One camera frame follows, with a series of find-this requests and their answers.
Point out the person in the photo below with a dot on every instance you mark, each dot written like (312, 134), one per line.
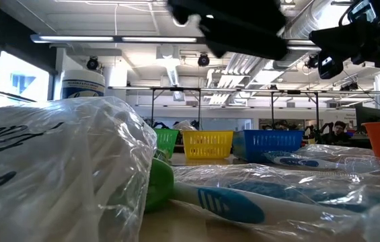
(339, 129)

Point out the silver ventilation duct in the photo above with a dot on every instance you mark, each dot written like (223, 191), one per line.
(305, 27)

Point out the yellow Lysol wipes canister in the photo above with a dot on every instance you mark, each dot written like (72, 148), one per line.
(82, 84)

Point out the small green toiletry bottle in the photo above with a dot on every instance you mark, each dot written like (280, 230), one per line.
(159, 185)

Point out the white cotton bag black print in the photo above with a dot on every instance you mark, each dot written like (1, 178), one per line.
(58, 168)

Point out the blue plastic basket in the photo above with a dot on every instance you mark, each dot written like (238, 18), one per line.
(267, 144)

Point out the long ceiling light bar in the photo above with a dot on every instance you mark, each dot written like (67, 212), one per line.
(75, 38)

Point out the black background table frame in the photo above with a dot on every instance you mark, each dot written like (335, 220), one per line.
(272, 111)

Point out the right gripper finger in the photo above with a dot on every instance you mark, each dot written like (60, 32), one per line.
(337, 38)

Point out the dark background monitor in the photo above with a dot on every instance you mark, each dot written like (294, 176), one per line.
(368, 116)

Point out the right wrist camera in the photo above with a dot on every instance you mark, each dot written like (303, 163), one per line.
(361, 11)

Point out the green plastic basket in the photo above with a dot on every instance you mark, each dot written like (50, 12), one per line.
(166, 141)

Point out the large window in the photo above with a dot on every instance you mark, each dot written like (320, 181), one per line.
(21, 80)

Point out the yellow plastic basket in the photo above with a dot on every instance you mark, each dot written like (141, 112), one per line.
(208, 144)

